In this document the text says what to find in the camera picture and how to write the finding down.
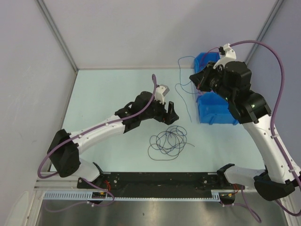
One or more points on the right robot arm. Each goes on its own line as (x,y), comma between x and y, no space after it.
(253,112)

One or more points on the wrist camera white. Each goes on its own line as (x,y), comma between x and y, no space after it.
(160,93)
(227,54)

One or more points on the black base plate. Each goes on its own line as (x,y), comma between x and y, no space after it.
(165,192)

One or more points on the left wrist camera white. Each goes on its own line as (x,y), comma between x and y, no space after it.
(160,93)

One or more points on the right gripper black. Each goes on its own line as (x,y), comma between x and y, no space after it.
(198,78)

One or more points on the white cable duct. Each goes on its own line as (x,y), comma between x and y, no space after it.
(90,196)

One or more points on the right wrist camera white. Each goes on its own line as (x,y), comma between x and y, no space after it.
(227,54)

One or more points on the blue bin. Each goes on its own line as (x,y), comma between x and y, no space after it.
(203,58)
(213,109)

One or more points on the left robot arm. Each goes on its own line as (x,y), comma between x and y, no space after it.
(66,148)

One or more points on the far blue bin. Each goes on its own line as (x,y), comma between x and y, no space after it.
(203,58)

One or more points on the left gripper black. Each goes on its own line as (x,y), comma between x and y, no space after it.
(167,118)

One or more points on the aluminium frame rail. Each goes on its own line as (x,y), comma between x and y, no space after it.
(58,182)

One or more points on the near blue bin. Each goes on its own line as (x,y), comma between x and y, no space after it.
(213,109)

